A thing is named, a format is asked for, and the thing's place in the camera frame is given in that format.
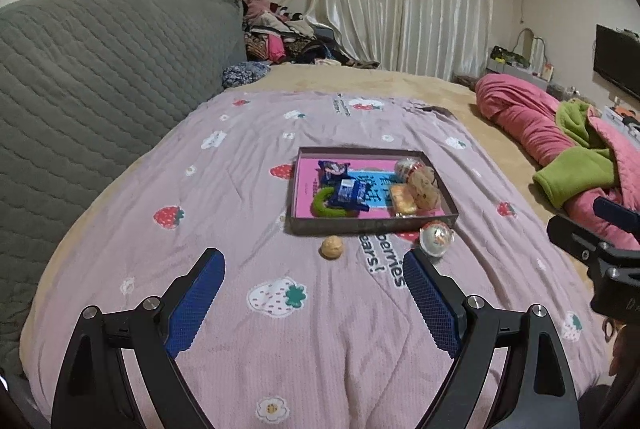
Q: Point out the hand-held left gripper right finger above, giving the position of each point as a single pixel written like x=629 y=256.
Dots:
x=432 y=304

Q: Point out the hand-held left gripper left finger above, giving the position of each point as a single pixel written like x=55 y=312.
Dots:
x=195 y=304

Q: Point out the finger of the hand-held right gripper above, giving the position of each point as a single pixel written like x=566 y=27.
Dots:
x=575 y=234
x=615 y=209

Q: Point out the egg-shaped candy capsule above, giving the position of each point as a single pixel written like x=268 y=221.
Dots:
x=407 y=168
x=436 y=239

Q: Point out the yellow cracker packet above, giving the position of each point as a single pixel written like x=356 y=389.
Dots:
x=402 y=201

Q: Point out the dark cardboard box tray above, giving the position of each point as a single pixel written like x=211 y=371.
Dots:
x=350 y=225

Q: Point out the walnut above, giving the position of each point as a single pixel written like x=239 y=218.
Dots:
x=331 y=247

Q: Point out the blue white-label cookie packet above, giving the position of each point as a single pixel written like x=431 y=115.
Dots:
x=350 y=194

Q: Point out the blue pink cookie packet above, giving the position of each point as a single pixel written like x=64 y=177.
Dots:
x=332 y=169

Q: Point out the green fleece blanket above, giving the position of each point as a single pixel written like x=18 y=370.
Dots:
x=570 y=169

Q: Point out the purple strawberry-print blanket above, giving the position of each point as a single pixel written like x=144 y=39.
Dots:
x=200 y=189

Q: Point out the pink quilt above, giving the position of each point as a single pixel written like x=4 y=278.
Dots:
x=515 y=109

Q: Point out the black television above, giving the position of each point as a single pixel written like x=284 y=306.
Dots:
x=617 y=59

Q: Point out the dark bag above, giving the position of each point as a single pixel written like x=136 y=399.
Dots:
x=505 y=55

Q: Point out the beige bed sheet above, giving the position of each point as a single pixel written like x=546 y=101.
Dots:
x=400 y=81

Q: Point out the blue floral cloth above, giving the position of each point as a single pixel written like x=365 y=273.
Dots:
x=242 y=74

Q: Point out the grey quilted headboard cover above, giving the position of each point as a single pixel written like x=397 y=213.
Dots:
x=100 y=84

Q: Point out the pile of clothes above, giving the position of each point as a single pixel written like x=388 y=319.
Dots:
x=280 y=34

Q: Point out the white arched frame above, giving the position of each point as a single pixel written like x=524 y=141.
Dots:
x=539 y=54

